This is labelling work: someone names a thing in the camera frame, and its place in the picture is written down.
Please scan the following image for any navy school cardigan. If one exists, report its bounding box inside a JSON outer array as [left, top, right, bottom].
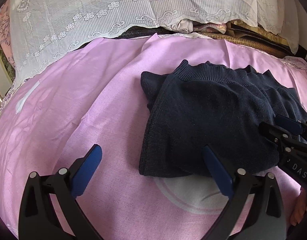
[[139, 60, 307, 178]]

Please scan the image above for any person's right hand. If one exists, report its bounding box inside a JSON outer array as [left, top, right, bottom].
[[290, 187, 307, 226]]

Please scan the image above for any pink bed sheet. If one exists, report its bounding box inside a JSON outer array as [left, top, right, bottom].
[[0, 35, 307, 239]]

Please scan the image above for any woven bamboo mat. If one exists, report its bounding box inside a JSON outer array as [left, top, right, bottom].
[[193, 20, 293, 58]]

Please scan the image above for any white lace cover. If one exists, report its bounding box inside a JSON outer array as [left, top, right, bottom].
[[10, 0, 299, 86]]

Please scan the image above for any pink floral pillow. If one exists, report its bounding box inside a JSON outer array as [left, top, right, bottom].
[[0, 0, 15, 69]]

